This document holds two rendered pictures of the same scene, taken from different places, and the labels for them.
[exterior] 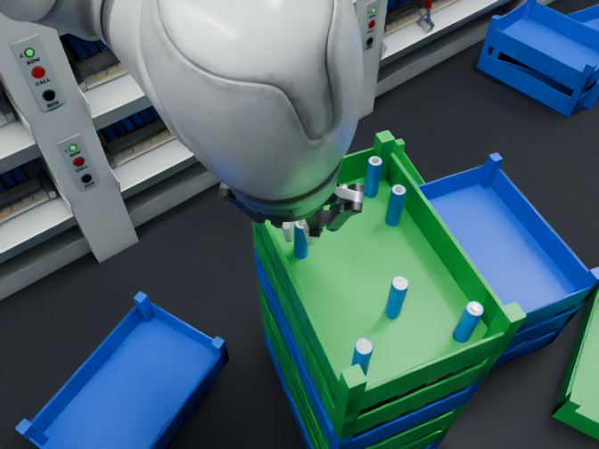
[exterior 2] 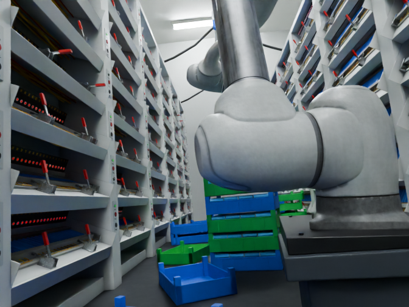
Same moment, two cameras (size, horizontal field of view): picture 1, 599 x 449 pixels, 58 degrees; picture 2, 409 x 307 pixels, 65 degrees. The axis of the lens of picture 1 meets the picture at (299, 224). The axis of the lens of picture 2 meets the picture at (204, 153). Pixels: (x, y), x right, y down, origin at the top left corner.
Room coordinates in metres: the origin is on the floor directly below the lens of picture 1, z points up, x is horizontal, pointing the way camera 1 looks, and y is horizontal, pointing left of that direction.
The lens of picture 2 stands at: (-0.47, 1.15, 0.30)
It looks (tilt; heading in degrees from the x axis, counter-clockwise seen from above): 9 degrees up; 310
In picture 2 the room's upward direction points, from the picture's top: 5 degrees counter-clockwise
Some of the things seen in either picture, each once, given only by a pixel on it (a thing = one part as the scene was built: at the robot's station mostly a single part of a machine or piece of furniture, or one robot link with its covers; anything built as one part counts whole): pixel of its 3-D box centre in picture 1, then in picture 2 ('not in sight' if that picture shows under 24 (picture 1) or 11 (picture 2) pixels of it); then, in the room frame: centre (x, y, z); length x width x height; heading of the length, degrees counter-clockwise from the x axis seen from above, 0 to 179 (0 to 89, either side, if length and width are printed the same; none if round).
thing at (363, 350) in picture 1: (361, 359); not in sight; (0.24, -0.06, 0.44); 0.02 x 0.02 x 0.06
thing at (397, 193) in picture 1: (395, 205); not in sight; (0.45, -0.12, 0.44); 0.02 x 0.02 x 0.06
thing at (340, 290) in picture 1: (368, 256); not in sight; (0.37, -0.08, 0.44); 0.30 x 0.20 x 0.08; 22
